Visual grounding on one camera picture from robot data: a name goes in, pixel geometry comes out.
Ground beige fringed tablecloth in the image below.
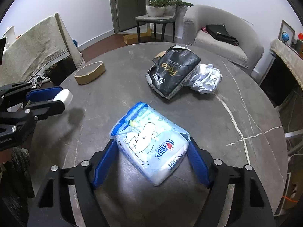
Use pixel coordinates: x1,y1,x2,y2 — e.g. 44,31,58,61
270,38,303,89

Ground flat cardboard box on floor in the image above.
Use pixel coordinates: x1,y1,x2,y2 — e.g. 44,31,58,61
123,28,152,45

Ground picture frame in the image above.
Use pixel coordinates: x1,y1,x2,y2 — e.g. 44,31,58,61
278,20,295,46

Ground cardboard tape ring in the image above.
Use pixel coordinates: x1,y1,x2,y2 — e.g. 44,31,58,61
73,61,106,86

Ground blue white tissue pack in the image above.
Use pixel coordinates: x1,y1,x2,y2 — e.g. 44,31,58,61
110,101,190,186

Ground grey door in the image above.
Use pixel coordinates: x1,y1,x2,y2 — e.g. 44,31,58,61
110,0,148,33

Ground grey armchair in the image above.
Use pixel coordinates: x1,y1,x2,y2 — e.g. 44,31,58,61
182,5,264,75

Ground black foil snack bag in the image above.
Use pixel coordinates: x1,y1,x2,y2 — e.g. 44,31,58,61
146,45,201,100

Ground cream patterned tablecloth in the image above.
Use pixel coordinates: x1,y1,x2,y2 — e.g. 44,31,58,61
1,13,84,86

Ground black bag on armchair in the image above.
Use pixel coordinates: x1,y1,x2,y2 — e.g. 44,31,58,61
205,25,239,46

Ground small blue globe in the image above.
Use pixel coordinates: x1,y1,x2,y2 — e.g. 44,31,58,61
281,31,289,44

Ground potted green plant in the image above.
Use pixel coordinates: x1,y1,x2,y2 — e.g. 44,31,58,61
146,0,193,17

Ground grey chair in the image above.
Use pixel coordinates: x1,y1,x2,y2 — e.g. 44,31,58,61
135,0,177,43

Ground white plastic cup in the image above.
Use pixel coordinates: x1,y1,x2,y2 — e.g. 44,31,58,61
53,89,73,106

